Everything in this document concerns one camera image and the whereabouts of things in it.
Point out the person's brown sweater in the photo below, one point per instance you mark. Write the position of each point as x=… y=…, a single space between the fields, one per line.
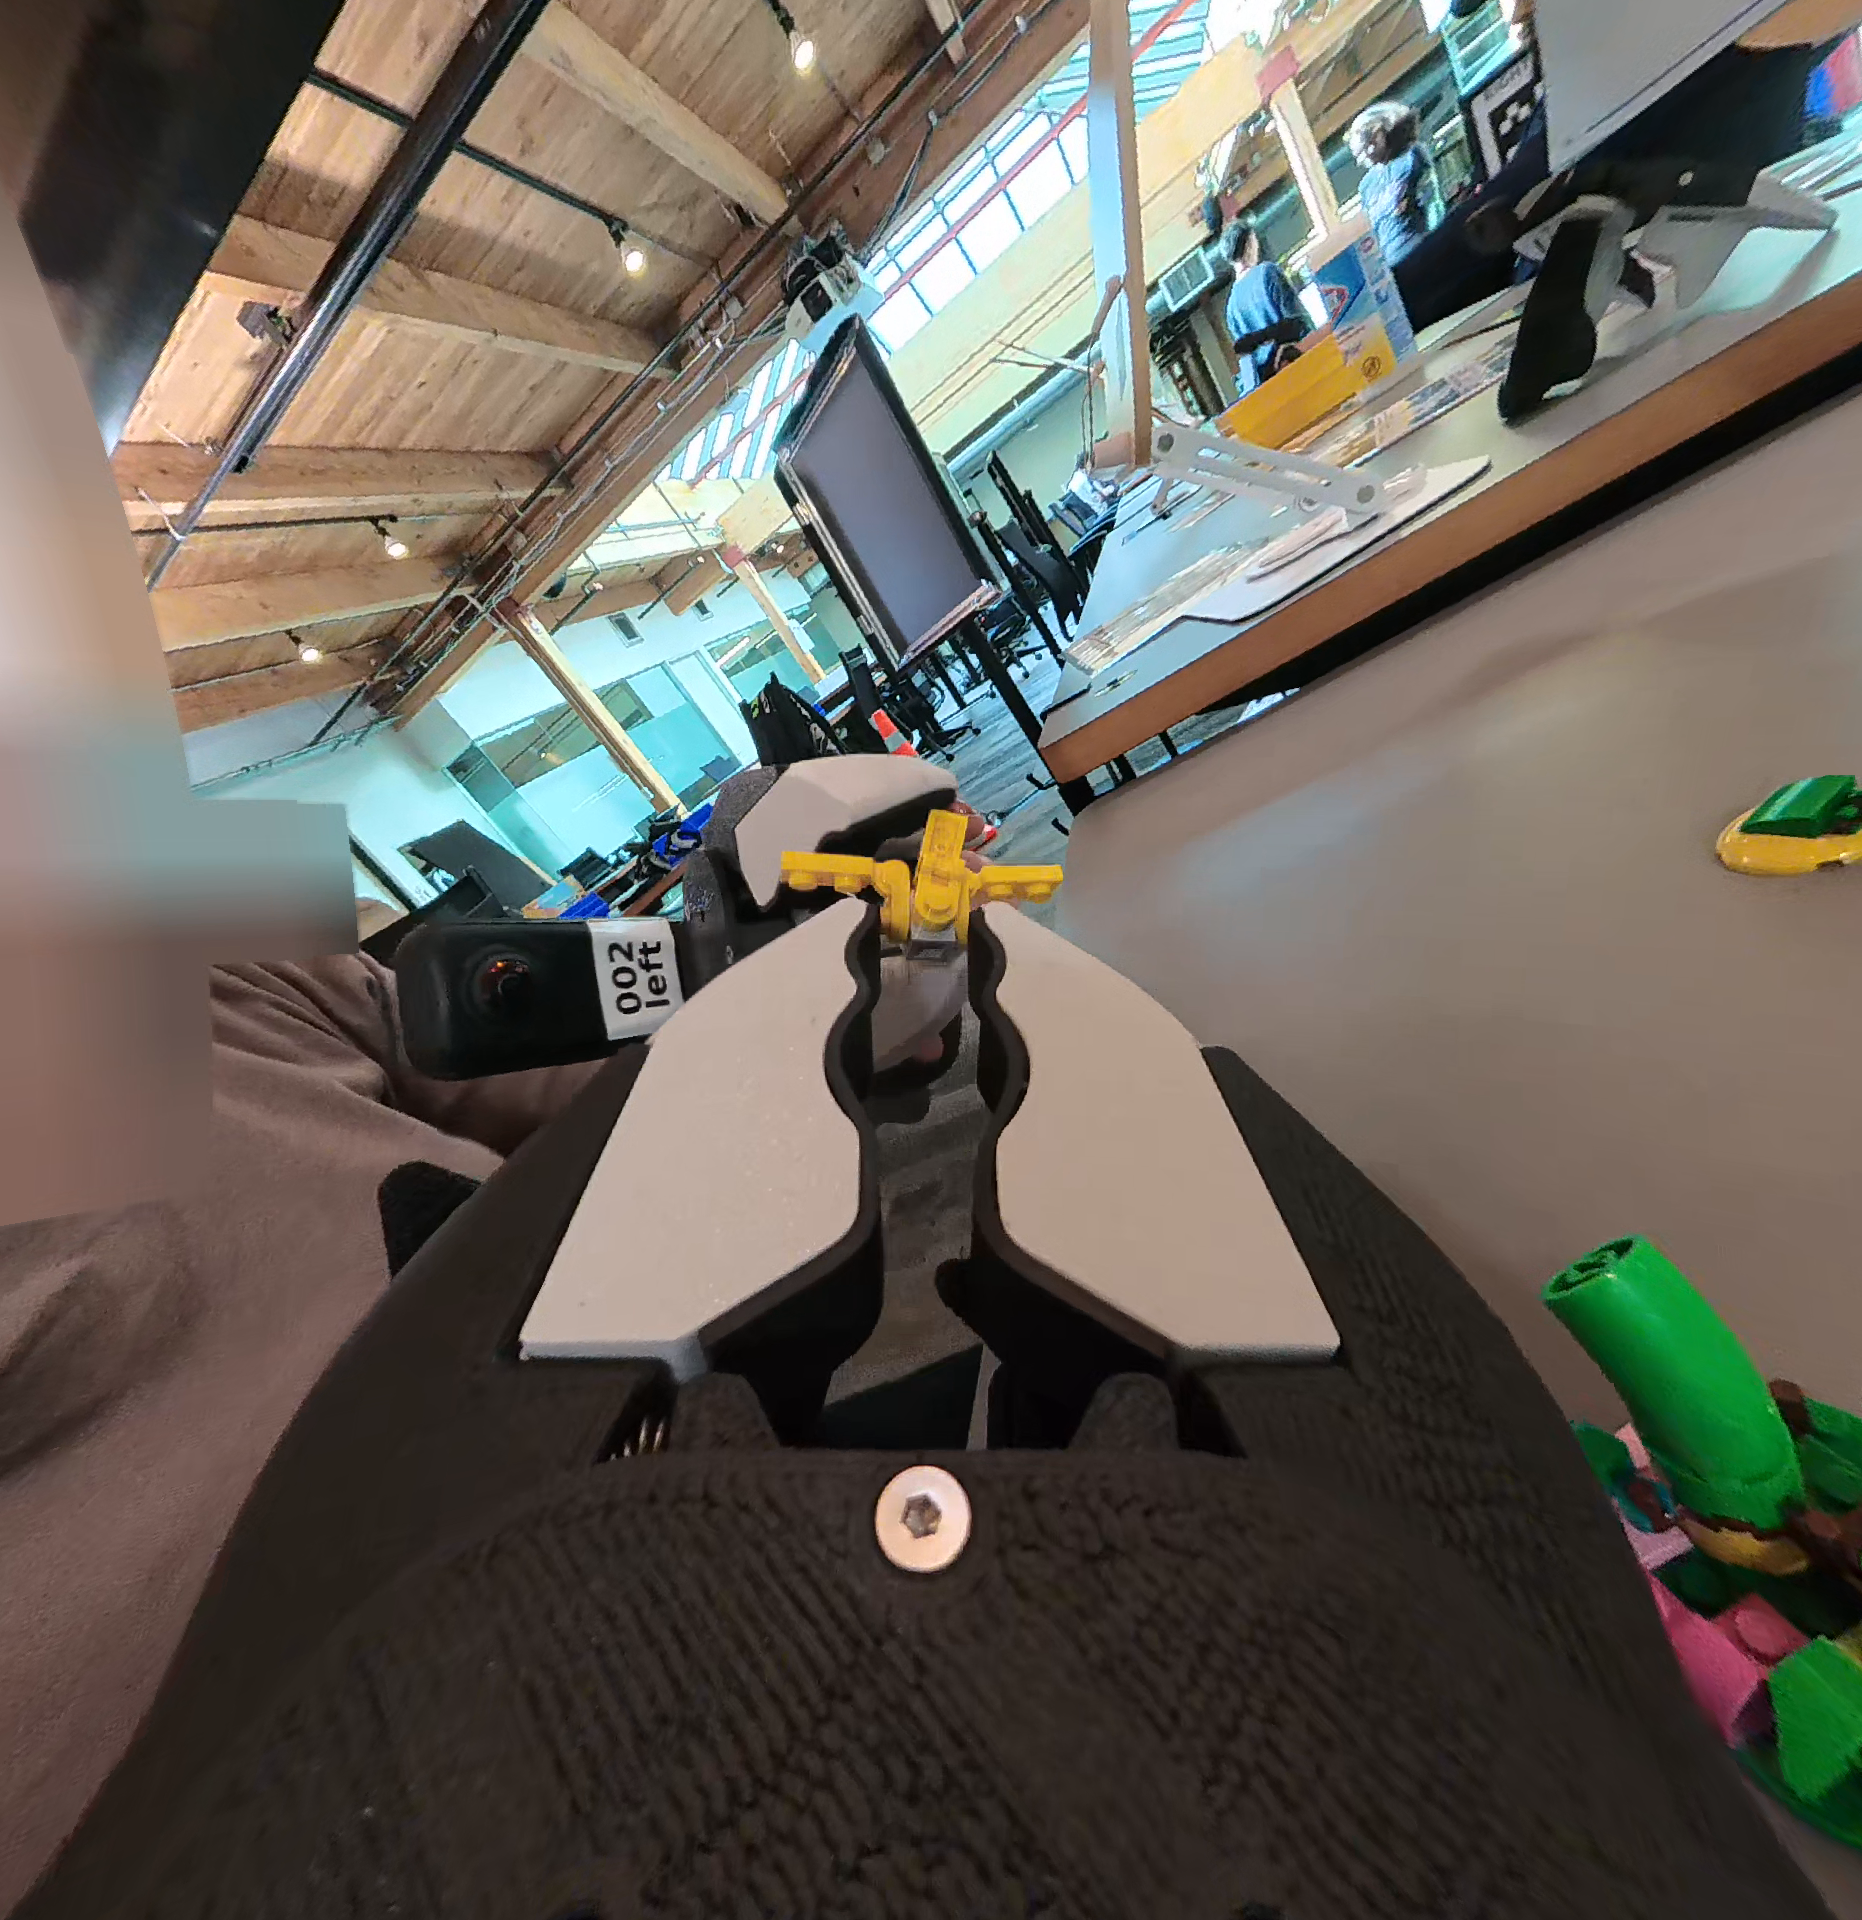
x=92 y=1425

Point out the green brick plant model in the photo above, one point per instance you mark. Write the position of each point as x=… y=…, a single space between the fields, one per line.
x=1725 y=1500

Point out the black ceiling pipe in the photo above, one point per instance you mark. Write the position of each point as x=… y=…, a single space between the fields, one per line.
x=346 y=256

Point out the white folding stand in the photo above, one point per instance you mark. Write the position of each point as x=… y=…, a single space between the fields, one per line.
x=1262 y=471

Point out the yellow and green brick piece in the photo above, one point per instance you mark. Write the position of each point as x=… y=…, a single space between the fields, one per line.
x=1801 y=832

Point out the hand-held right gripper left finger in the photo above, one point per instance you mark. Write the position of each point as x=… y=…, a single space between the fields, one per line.
x=721 y=1171

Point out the orange traffic cone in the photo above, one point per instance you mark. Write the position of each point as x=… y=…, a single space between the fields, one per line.
x=888 y=735

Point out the yellow brick flower assembly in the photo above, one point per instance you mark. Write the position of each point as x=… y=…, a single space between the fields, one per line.
x=931 y=885

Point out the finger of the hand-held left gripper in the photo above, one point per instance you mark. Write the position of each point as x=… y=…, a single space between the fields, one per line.
x=825 y=810
x=917 y=1005

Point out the white monitor back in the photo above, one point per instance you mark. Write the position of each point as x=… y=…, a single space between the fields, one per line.
x=1650 y=76

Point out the person's left forearm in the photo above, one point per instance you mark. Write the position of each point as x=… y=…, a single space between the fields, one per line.
x=393 y=1051

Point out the yellow box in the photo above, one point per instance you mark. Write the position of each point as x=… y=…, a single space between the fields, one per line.
x=1305 y=383

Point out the large black display screen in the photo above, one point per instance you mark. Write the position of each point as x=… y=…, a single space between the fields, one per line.
x=885 y=497

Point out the pale wooden board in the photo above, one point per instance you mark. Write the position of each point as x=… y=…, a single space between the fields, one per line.
x=1120 y=227

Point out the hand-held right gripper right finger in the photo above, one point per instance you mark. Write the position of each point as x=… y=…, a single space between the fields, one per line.
x=1158 y=1187

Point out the grey desk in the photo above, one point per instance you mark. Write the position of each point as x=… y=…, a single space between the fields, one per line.
x=1471 y=976

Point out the black office chair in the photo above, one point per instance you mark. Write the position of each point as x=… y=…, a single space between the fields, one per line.
x=1036 y=556

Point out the spare black white gripper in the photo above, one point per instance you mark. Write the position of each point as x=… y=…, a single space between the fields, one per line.
x=1622 y=256

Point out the printed tag marker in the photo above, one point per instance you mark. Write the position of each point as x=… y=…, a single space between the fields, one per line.
x=1505 y=121

